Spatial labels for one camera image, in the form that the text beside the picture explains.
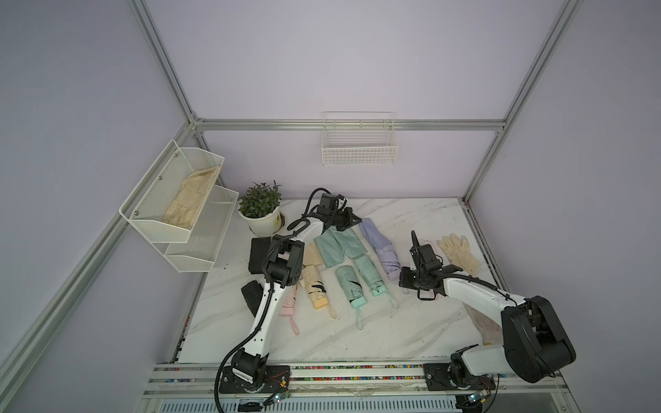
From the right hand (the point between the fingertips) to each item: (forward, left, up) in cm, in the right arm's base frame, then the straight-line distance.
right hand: (404, 281), depth 91 cm
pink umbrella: (-9, +41, 0) cm, 42 cm away
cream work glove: (+13, -25, -2) cm, 28 cm away
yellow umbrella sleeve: (+13, +35, -1) cm, 37 cm away
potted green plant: (+25, +53, +15) cm, 61 cm away
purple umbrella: (+9, +4, 0) cm, 10 cm away
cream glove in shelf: (+20, +70, +29) cm, 78 cm away
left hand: (+27, +14, +4) cm, 31 cm away
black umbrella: (-4, +54, +1) cm, 54 cm away
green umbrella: (-3, +19, +1) cm, 20 cm away
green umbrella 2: (+1, +12, +2) cm, 12 cm away
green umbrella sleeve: (+15, +27, -1) cm, 31 cm away
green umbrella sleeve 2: (+19, +19, -1) cm, 27 cm away
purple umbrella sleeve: (+20, +10, +2) cm, 22 cm away
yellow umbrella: (0, +33, +2) cm, 33 cm away
